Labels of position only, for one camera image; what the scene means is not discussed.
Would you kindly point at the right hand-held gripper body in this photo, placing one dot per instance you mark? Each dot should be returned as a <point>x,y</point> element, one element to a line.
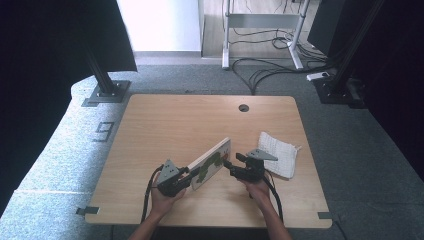
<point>251,170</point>

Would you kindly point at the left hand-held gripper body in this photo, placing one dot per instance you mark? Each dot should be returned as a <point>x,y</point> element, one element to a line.
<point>170,181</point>

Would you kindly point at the caterpillar picture board book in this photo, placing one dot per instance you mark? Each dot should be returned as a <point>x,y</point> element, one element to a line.
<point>213,160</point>

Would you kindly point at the person's left hand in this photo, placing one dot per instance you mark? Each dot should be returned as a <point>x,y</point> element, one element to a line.
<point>165,203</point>

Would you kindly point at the person's right hand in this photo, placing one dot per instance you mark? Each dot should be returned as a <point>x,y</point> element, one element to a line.
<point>258,191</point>

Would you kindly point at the white waffle cloth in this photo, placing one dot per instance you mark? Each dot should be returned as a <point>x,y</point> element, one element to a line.
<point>281,156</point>

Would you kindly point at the grey tape piece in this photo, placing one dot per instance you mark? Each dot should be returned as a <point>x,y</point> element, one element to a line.
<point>88,210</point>

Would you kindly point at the white power strip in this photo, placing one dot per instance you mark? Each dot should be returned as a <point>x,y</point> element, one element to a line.
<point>317,76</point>

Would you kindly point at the black metal stand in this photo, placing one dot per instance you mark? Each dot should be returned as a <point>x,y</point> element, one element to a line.
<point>340,90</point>
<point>106,88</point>

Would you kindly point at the white panel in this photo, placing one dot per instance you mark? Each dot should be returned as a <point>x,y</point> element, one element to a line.
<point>160,23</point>

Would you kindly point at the black curtain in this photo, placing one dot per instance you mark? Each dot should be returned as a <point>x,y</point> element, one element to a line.
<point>36,83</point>
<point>396,66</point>

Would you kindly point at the white desk frame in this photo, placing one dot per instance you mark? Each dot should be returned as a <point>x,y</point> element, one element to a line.
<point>260,20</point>

